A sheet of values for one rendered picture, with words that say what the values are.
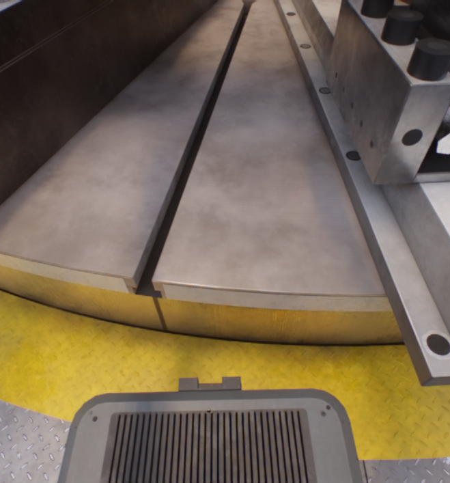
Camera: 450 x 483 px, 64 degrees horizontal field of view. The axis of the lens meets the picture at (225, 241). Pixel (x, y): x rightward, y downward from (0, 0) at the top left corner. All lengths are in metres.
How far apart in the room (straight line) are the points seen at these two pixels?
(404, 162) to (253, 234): 0.35
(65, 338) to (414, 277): 0.92
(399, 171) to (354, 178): 0.20
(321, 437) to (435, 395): 0.47
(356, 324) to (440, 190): 0.38
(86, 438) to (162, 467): 0.15
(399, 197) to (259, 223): 0.32
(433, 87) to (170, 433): 0.74
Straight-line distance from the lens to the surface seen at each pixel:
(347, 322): 0.97
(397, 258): 0.83
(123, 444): 0.74
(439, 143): 0.81
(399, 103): 0.73
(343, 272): 0.83
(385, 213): 0.91
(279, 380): 1.03
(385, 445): 1.04
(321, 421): 0.74
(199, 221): 0.90
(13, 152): 1.12
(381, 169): 0.79
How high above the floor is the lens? 0.97
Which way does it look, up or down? 50 degrees down
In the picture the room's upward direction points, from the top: 2 degrees counter-clockwise
